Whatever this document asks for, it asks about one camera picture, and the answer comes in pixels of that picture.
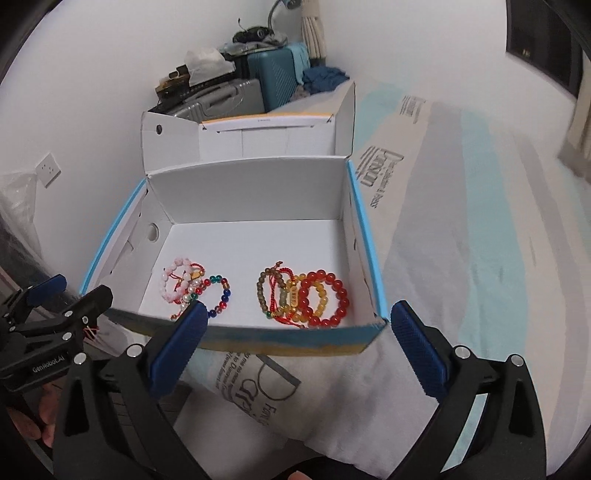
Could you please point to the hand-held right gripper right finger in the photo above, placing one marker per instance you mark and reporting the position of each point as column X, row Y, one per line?
column 415, row 344

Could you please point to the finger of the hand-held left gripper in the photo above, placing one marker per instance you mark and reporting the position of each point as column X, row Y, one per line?
column 46, row 287
column 90, row 304

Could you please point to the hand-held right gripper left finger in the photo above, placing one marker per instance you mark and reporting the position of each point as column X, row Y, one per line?
column 182, row 346

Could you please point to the white cardboard box blue rim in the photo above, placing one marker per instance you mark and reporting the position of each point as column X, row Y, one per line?
column 249, row 240

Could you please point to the person's left hand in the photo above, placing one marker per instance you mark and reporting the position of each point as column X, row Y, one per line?
column 34, row 422

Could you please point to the clear plastic bag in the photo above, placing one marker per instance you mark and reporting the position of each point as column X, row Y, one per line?
column 18, row 212

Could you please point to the striped bedsheet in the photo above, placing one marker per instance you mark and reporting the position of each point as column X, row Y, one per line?
column 461, row 277

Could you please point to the person's dark clothing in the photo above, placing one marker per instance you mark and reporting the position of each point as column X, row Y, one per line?
column 341, row 470

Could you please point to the black gold box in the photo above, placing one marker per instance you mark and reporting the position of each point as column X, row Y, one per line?
column 173, row 82

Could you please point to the silver suitcase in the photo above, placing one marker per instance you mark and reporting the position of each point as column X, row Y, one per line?
column 221, row 102

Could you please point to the beige window curtain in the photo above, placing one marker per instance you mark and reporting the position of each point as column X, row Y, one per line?
column 577, row 138

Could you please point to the white plastic bag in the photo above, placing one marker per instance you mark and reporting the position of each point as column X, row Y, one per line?
column 207, row 62

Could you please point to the dark blue clothing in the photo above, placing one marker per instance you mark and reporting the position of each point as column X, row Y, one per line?
column 323, row 78

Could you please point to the teal suitcase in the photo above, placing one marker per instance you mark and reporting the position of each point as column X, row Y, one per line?
column 277, row 78

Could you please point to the black bag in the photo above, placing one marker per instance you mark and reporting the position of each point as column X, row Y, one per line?
column 253, row 34

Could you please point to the tied cream curtain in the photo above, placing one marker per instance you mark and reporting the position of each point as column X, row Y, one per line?
column 314, row 34

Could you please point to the dark window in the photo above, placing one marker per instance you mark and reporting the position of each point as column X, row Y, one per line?
column 549, row 41

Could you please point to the desk lamp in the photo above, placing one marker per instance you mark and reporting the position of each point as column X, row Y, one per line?
column 286, row 7

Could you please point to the white wall socket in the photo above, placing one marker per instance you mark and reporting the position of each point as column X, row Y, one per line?
column 48, row 169

